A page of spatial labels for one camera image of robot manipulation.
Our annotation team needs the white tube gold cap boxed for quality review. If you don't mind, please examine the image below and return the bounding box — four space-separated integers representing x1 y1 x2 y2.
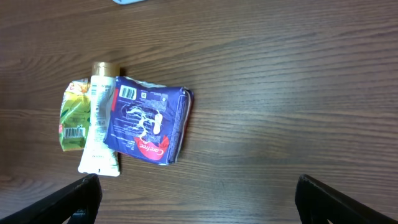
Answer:
78 62 120 177

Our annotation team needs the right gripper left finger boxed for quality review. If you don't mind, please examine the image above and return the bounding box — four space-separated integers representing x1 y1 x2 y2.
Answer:
1 174 102 224

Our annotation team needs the green tea carton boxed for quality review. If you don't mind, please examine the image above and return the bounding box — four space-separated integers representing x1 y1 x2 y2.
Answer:
58 78 91 151

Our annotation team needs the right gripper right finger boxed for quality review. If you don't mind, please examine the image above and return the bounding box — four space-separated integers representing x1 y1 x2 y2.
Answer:
295 174 397 224

